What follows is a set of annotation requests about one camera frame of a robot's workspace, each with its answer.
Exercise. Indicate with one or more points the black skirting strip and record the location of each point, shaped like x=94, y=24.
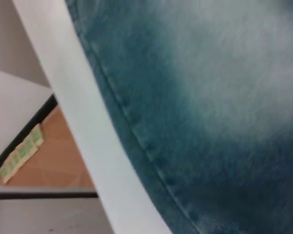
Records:
x=22, y=132

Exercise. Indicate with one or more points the blue denim shorts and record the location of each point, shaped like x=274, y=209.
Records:
x=197, y=109

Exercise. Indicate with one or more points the yellow green tape strip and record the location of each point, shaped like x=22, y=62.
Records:
x=22, y=153

